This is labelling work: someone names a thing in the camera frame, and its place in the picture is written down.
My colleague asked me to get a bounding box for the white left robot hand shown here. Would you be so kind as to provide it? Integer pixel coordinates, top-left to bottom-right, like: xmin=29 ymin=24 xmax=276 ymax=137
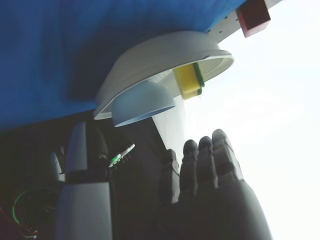
xmin=56 ymin=122 xmax=274 ymax=240

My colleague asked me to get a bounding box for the yellow sponge with green pad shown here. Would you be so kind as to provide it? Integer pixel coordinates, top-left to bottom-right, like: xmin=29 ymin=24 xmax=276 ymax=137
xmin=172 ymin=62 xmax=206 ymax=101

